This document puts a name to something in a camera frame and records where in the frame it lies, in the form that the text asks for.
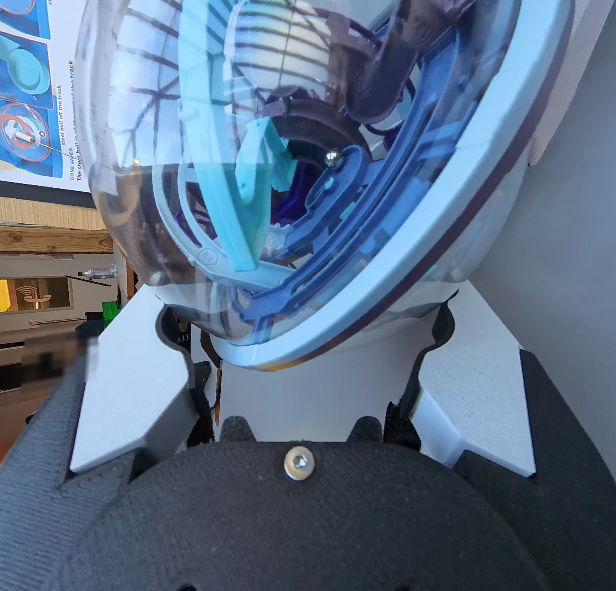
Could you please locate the transparent maze ball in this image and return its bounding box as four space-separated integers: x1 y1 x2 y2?
74 0 577 373

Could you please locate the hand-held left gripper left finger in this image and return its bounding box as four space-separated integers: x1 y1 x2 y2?
69 283 215 475

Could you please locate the wooden beam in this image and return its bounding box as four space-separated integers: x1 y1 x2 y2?
0 224 115 256

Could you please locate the blue instruction poster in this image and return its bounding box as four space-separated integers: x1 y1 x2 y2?
0 0 112 198

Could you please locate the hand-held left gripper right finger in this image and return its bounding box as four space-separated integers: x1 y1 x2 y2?
383 280 538 478

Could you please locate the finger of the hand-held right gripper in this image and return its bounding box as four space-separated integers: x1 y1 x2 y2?
528 0 608 167

